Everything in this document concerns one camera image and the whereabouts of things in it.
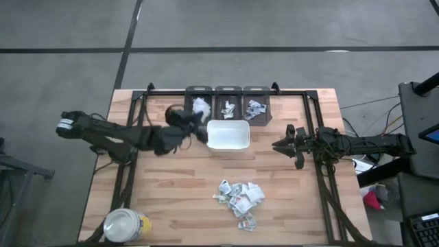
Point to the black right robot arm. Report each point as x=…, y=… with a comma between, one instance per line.
x=367, y=144

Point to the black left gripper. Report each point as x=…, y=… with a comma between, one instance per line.
x=171, y=139

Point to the black keyboard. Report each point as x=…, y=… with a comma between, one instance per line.
x=427, y=233

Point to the grey desk top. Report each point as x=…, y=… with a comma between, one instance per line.
x=422, y=113

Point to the grey metal stand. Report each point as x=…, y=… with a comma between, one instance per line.
x=20, y=169

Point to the dark translucent plastic bin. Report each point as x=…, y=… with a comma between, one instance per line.
x=267, y=118
x=219, y=94
x=190, y=103

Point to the black pole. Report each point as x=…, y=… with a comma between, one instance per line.
x=427, y=85

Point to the small plain white packet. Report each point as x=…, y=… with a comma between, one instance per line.
x=227, y=103

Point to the white packet fine text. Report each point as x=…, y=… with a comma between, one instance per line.
x=255, y=194

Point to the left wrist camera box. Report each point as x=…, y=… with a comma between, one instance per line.
x=178, y=116

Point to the black aluminium table frame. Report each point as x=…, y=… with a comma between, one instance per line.
x=168, y=92

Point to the black desk beam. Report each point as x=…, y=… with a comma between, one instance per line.
x=380, y=175

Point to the narrow green-print packet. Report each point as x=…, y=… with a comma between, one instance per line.
x=219, y=198

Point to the white canister yellow label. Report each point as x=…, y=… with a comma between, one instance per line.
x=125, y=224

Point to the white packet dense text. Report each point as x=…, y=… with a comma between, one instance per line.
x=231, y=109

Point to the red cloth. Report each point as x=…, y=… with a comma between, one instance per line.
x=372, y=202

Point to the white packet small logo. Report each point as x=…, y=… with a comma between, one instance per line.
x=247, y=224

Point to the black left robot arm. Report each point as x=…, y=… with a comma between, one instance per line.
x=113, y=133

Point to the white plastic bin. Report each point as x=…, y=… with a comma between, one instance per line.
x=228, y=135

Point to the tablet screen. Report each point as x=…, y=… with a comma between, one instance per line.
x=433, y=135

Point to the white paper sheet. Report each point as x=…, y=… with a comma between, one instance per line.
x=363, y=166

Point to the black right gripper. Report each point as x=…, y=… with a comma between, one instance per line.
x=298, y=144

